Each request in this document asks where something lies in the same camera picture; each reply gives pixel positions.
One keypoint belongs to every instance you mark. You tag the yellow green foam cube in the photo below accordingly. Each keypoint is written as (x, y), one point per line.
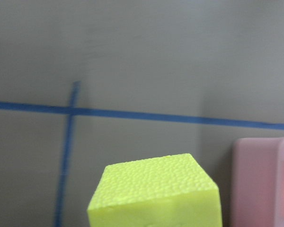
(169, 191)

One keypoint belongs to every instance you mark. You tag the pink plastic bin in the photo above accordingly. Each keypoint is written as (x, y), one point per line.
(257, 192)

